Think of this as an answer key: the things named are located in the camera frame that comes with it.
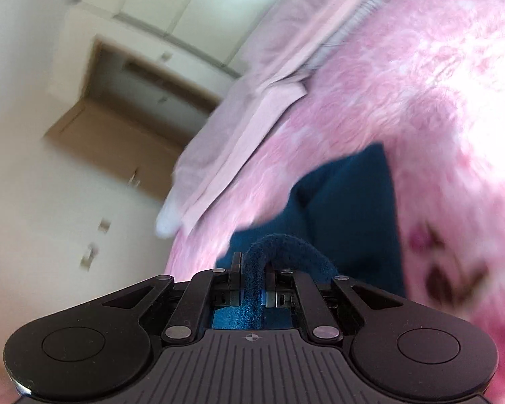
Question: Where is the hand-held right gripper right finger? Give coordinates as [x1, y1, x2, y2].
[264, 266, 401, 342]

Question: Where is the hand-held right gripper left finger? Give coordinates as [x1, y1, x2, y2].
[103, 251, 242, 342]

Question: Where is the teal fleece sweater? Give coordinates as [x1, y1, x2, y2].
[212, 143, 408, 331]

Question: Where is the pink fleece quilt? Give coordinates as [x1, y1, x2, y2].
[156, 0, 398, 238]

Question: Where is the wooden door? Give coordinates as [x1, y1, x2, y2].
[43, 98, 185, 201]

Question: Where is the pink floral bed blanket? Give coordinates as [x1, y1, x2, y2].
[164, 0, 505, 398]

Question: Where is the white wardrobe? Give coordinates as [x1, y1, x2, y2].
[63, 0, 306, 80]

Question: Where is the lilac striped duvet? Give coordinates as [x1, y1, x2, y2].
[305, 0, 407, 74]

